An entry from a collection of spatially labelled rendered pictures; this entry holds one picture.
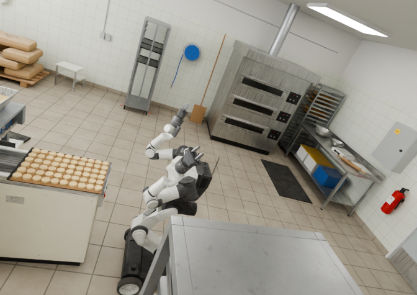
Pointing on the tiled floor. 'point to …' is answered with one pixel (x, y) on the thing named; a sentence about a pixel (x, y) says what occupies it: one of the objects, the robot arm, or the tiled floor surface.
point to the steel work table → (333, 195)
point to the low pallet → (24, 79)
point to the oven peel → (198, 112)
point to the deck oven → (256, 99)
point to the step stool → (69, 72)
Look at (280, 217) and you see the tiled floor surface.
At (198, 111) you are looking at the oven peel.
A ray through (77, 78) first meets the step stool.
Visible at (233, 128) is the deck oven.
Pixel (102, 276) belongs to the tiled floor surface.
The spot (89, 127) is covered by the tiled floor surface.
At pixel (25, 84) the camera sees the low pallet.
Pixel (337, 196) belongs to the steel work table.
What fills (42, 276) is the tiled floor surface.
